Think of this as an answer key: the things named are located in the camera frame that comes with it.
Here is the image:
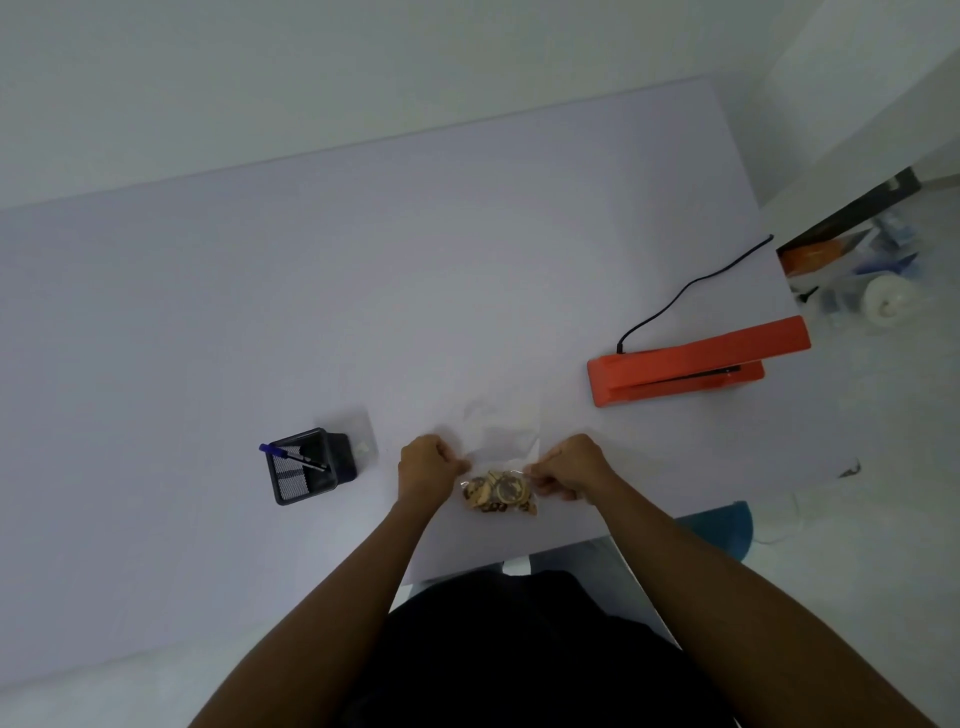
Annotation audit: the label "person's right forearm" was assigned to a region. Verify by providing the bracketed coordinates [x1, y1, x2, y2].
[592, 479, 939, 728]

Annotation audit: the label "white tape roll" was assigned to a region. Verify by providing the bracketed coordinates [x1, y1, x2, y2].
[860, 273, 922, 328]

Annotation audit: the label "person's black shirt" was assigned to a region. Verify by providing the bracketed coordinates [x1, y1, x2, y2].
[329, 569, 740, 728]

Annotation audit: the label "blue pen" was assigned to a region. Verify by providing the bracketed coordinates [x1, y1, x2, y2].
[259, 443, 330, 474]

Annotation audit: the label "orange box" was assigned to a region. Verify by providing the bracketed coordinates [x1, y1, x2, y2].
[779, 239, 853, 277]

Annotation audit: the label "orange heat sealer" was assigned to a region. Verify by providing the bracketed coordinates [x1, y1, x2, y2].
[586, 314, 813, 409]

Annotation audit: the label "black power cable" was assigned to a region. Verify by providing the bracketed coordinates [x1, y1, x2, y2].
[616, 234, 775, 355]

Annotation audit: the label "person's left hand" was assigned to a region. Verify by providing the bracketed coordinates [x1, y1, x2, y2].
[395, 433, 472, 520]

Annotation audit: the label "clear plastic bag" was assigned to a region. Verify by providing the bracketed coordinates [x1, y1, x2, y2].
[438, 404, 545, 519]

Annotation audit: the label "blue packets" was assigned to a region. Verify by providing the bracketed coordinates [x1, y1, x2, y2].
[854, 213, 922, 275]

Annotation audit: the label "black mesh pen holder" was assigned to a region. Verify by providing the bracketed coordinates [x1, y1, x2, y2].
[264, 427, 358, 508]

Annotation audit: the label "person's grey trousers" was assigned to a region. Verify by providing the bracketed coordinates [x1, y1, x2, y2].
[389, 536, 684, 650]

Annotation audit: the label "blue round stool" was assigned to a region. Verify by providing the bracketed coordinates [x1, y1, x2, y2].
[674, 500, 754, 564]

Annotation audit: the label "person's right hand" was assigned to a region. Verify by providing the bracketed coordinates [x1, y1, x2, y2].
[524, 433, 624, 508]

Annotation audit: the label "person's left forearm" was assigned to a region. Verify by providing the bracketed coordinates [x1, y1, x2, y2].
[191, 494, 444, 728]

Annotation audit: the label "black box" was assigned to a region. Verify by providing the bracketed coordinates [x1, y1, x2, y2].
[776, 166, 924, 256]

